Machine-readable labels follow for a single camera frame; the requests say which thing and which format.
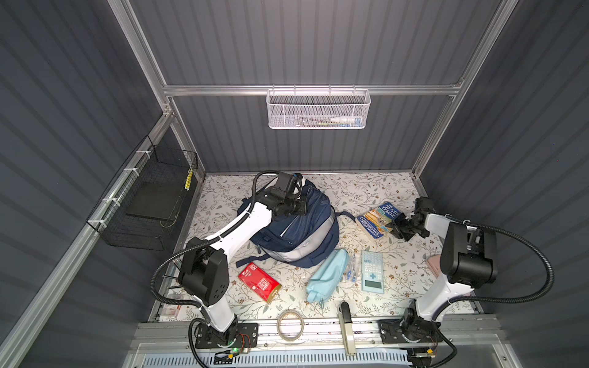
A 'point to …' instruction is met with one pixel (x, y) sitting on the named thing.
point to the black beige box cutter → (345, 315)
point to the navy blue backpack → (308, 240)
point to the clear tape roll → (302, 325)
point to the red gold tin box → (259, 282)
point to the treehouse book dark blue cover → (376, 221)
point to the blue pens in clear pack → (353, 272)
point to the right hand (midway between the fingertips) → (392, 226)
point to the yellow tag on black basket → (189, 179)
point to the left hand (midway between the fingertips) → (311, 207)
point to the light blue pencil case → (327, 277)
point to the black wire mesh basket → (139, 208)
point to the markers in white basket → (337, 121)
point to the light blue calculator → (372, 273)
